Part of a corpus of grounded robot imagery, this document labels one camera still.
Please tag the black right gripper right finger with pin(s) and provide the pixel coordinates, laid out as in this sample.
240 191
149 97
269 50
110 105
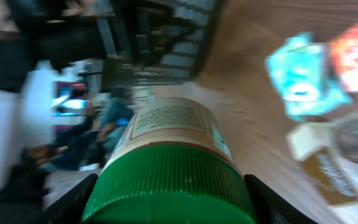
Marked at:
270 207

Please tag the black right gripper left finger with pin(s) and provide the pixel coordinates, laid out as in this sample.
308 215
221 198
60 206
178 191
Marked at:
70 207

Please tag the brown white snack pouch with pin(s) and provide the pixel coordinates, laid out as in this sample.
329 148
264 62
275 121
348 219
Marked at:
328 154

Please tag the green lid jar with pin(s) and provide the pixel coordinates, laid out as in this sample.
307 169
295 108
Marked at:
171 165

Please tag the teal tissue pack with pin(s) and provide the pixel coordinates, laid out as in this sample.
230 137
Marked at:
300 72

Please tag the seated person in background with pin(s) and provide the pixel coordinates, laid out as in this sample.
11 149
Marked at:
80 142

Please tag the background monitor screen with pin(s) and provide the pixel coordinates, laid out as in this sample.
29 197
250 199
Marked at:
68 99

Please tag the grey plastic basket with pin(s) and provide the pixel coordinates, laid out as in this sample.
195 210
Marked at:
156 42

